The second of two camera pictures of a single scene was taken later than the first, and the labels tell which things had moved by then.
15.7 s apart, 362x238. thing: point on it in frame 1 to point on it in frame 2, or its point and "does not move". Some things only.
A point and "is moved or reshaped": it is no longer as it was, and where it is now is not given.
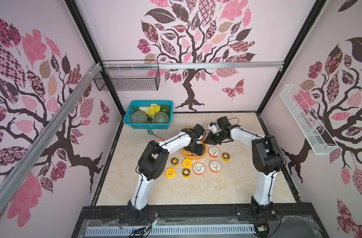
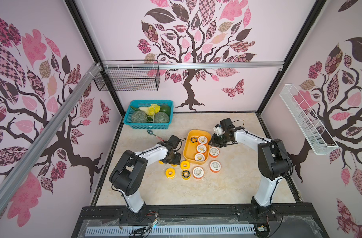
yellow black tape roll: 186,172 does not move
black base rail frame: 284,221 does not move
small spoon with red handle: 150,132 does not move
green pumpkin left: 139,116 does not move
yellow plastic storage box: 186,154 is moved or reshaped
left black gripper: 198,151 to 176,161
